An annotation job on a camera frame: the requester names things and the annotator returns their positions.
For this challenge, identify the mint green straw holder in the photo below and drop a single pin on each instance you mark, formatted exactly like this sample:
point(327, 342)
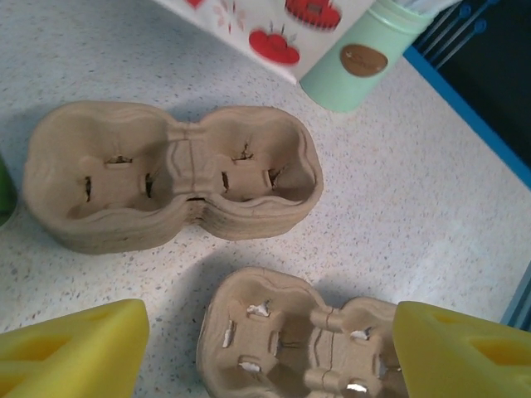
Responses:
point(332, 79)

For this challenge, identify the stack of pulp cup carriers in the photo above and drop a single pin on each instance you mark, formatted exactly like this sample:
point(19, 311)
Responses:
point(186, 224)

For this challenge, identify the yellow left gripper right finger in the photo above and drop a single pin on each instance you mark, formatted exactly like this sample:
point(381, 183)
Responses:
point(464, 360)

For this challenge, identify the white and red paper bag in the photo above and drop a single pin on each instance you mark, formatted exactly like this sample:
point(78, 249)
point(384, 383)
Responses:
point(249, 25)

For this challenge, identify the brown pulp cup carrier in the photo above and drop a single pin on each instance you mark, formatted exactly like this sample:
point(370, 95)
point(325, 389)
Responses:
point(298, 331)

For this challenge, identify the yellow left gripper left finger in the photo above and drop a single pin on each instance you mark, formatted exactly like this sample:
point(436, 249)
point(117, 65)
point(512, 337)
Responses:
point(70, 356)

